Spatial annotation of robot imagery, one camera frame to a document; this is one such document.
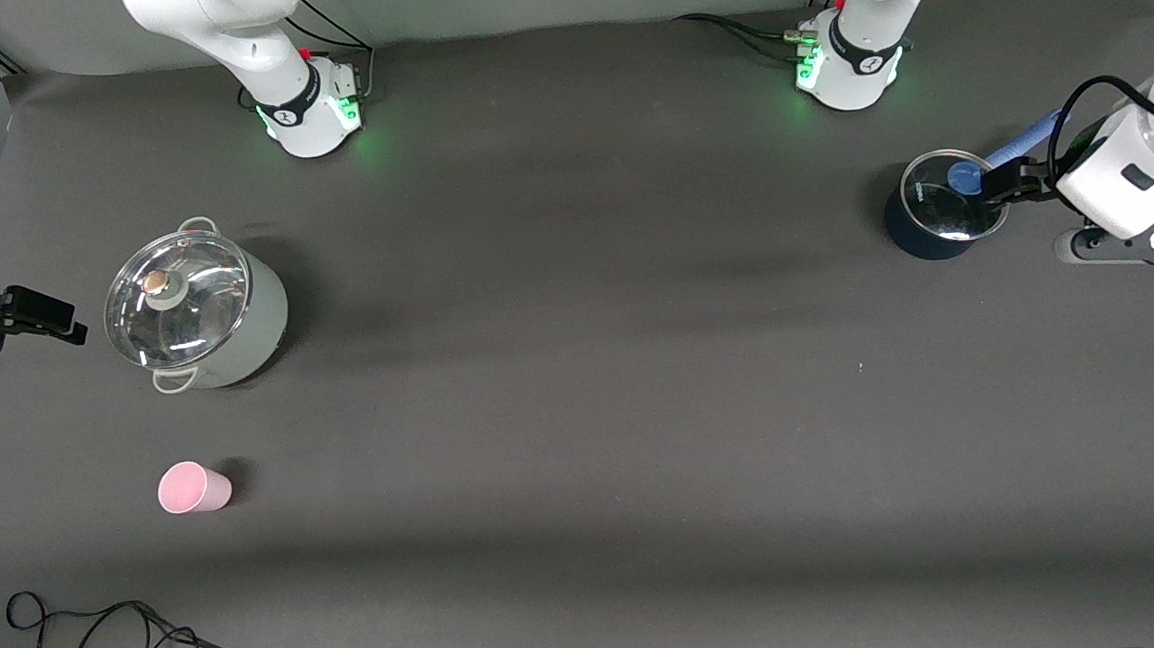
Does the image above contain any pink plastic cup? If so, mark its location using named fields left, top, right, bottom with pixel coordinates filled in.
left=156, top=458, right=235, bottom=516

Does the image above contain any glass lid with blue knob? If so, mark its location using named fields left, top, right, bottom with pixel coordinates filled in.
left=898, top=145, right=1014, bottom=246

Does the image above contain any dark blue saucepan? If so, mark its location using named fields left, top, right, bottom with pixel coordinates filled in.
left=877, top=108, right=1081, bottom=264

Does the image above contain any grey-green cooking pot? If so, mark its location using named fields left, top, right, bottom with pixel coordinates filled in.
left=135, top=212, right=293, bottom=395

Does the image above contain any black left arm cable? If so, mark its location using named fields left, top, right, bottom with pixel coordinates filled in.
left=1043, top=73, right=1154, bottom=181

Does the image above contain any black left base cable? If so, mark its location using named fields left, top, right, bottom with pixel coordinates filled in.
left=672, top=0, right=857, bottom=70

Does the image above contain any black base cable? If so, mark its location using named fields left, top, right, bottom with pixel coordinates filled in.
left=672, top=0, right=857, bottom=70
left=282, top=0, right=380, bottom=107

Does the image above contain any black right base cable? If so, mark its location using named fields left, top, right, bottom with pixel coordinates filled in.
left=282, top=0, right=380, bottom=107

